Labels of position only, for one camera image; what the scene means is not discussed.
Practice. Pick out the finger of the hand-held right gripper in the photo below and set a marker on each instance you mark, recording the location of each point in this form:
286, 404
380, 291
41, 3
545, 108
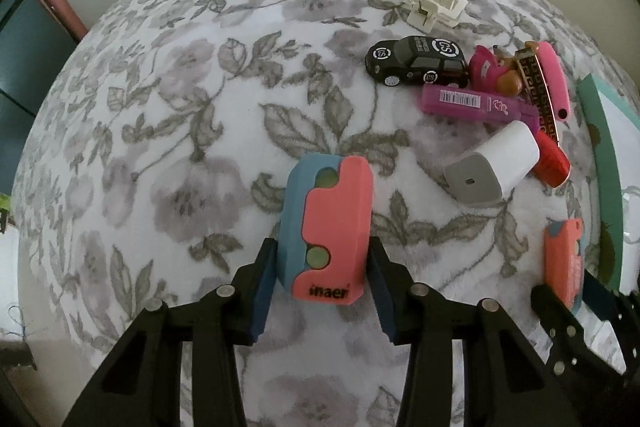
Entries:
560, 327
602, 299

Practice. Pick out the gold patterned harmonica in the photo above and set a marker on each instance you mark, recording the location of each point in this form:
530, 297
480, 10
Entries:
532, 74

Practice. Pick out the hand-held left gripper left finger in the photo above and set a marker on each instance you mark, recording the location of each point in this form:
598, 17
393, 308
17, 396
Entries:
262, 297

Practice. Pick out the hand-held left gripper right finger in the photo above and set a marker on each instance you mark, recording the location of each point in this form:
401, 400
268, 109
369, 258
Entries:
382, 302

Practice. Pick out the white plastic clip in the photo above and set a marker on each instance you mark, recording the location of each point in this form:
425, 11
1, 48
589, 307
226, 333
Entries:
435, 2

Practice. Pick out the black toy car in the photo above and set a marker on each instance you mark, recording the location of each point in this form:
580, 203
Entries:
415, 57

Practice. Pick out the pink pole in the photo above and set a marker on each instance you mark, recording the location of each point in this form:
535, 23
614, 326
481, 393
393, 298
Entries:
62, 7

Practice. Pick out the pink orange toy figure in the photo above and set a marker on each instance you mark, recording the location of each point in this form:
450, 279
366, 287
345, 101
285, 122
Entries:
487, 69

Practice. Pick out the pink watch band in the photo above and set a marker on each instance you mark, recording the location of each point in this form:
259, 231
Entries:
552, 72

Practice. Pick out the dark blue cabinet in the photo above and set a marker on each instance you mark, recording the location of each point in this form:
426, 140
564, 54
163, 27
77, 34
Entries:
25, 72

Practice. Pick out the purple plastic case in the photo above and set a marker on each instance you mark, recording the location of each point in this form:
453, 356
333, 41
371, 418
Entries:
460, 102

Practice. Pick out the pink and blue block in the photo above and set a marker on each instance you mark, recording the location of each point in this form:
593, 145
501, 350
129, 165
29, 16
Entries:
562, 262
335, 217

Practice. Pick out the red plastic object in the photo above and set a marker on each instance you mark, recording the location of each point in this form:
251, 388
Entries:
552, 159

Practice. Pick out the teal rimmed white tray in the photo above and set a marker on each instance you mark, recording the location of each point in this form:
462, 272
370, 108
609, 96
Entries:
607, 167

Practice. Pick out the white charger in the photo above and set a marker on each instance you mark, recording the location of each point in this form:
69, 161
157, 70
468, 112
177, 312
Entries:
495, 162

